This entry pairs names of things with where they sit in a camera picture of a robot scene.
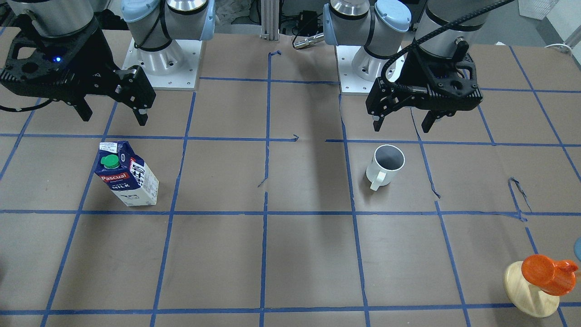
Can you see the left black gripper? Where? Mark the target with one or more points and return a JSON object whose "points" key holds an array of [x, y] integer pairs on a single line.
{"points": [[407, 72]]}

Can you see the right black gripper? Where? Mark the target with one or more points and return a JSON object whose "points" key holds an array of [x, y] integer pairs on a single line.
{"points": [[92, 58]]}

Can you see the white HOME mug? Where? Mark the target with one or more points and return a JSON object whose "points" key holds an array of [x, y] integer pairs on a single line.
{"points": [[385, 163]]}

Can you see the blue milk carton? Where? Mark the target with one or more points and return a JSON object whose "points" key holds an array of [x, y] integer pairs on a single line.
{"points": [[127, 175]]}

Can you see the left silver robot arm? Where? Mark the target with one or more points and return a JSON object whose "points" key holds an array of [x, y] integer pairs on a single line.
{"points": [[445, 26]]}

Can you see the orange mug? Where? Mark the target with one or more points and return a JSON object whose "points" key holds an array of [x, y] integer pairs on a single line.
{"points": [[555, 278]]}

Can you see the wooden mug tree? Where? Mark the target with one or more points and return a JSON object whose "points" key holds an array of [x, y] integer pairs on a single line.
{"points": [[527, 297]]}

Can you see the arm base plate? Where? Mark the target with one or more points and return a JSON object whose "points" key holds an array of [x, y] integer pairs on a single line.
{"points": [[175, 67], [357, 69]]}

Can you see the aluminium frame post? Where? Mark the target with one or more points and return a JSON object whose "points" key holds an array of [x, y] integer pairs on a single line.
{"points": [[270, 18]]}

